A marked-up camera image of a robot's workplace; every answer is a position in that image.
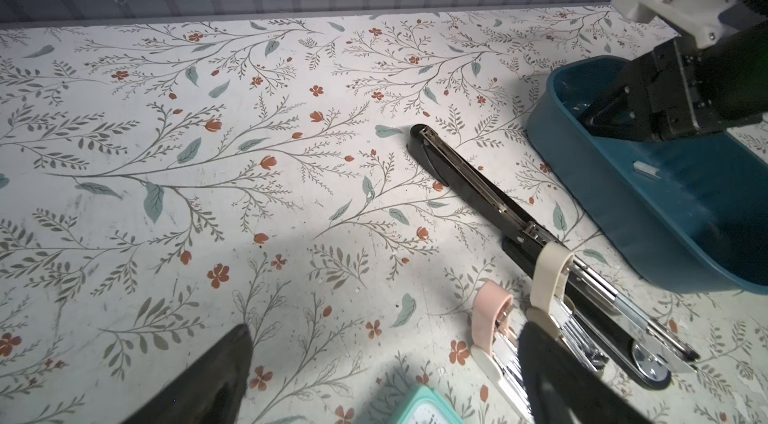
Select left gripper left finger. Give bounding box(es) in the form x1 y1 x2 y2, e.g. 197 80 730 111
126 324 252 424

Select staple strip one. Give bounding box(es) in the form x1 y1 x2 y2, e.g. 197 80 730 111
633 161 660 179

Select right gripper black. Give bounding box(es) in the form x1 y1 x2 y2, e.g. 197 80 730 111
579 24 767 142

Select teal plastic tray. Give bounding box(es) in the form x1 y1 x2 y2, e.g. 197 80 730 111
527 56 767 294

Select small mint alarm clock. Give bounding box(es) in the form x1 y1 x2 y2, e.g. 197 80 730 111
387 385 464 424

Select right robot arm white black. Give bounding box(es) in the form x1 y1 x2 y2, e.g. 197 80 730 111
579 0 767 141

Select beige staple remover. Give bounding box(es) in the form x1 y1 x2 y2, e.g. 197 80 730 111
526 242 609 377

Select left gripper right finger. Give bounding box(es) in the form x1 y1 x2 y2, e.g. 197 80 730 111
518 321 649 424

